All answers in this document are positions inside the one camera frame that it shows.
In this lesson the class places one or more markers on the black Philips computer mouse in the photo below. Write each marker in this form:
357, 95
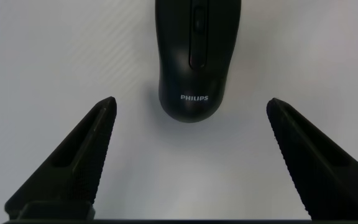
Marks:
179, 62

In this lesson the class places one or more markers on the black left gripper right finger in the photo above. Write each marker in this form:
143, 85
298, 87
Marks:
322, 168

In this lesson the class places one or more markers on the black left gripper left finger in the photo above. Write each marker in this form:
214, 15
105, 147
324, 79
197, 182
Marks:
82, 161

